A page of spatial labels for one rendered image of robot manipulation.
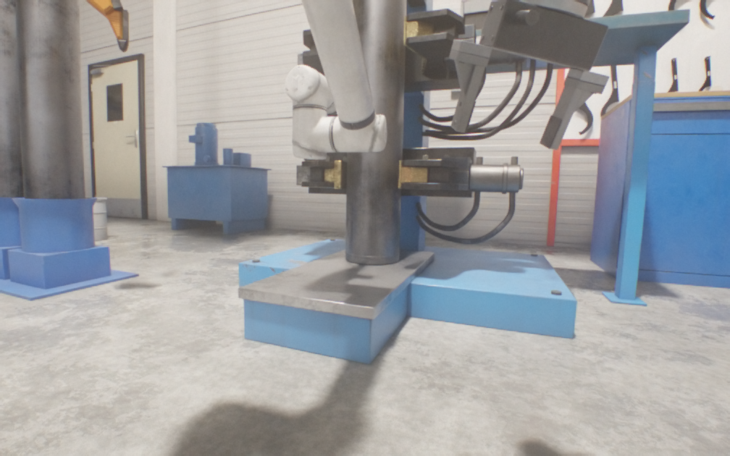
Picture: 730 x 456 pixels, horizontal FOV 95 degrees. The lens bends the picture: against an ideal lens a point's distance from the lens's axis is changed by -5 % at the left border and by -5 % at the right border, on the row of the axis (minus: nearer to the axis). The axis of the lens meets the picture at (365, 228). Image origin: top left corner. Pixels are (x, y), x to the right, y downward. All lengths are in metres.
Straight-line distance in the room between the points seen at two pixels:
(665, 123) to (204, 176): 3.38
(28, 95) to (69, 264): 0.69
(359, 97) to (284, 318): 0.59
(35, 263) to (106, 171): 4.22
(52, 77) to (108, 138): 4.10
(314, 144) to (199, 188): 2.84
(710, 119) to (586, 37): 1.86
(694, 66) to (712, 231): 1.65
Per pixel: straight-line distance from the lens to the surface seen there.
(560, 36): 0.50
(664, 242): 2.27
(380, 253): 1.31
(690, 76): 3.64
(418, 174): 1.21
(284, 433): 0.72
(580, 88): 0.54
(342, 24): 0.71
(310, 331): 0.96
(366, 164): 1.30
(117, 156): 5.84
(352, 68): 0.75
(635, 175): 1.74
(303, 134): 0.90
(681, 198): 2.28
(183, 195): 3.83
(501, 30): 0.47
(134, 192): 5.57
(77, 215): 1.90
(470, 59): 0.47
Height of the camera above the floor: 0.42
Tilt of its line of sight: 6 degrees down
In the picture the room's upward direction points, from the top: 1 degrees clockwise
